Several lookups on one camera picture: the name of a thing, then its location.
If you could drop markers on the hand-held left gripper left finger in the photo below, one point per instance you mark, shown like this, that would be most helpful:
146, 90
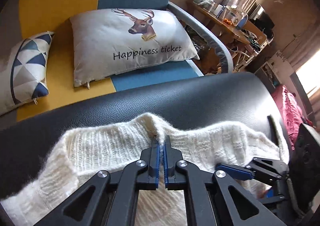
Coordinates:
156, 166

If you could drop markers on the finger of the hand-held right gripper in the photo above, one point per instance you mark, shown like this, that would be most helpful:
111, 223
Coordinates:
235, 172
275, 194

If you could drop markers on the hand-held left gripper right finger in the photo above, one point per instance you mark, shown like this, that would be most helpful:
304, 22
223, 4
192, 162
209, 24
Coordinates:
166, 168

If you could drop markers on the white knit sweater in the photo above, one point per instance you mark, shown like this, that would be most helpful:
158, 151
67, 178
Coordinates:
105, 145

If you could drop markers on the red fleece blanket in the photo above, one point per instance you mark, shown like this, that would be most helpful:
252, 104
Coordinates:
287, 110

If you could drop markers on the deer print pillow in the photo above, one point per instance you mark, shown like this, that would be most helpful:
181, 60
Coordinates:
112, 40

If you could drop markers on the wooden desk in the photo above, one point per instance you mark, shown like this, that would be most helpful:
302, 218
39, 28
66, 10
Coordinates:
225, 28

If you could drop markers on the black flat screen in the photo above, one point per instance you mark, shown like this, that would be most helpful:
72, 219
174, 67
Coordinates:
262, 20

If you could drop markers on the blue chair back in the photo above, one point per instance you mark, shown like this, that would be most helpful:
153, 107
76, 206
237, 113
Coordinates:
242, 22

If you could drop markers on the pile of oranges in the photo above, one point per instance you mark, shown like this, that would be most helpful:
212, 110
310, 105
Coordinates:
227, 21

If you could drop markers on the triangle print pillow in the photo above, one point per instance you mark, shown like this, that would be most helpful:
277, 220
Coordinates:
27, 65

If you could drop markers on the group of glass jars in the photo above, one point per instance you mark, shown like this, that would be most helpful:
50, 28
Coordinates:
205, 0

